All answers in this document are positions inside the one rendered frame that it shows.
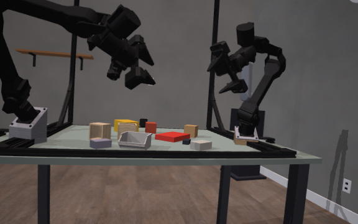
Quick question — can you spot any red flat rectangular block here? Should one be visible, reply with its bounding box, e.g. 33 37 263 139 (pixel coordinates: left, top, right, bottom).
155 131 190 142

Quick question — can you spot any tan cardboard cube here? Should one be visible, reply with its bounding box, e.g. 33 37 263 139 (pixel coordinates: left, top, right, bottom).
184 124 198 138

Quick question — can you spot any yellow block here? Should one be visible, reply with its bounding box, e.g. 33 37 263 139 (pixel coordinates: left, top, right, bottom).
114 119 139 132

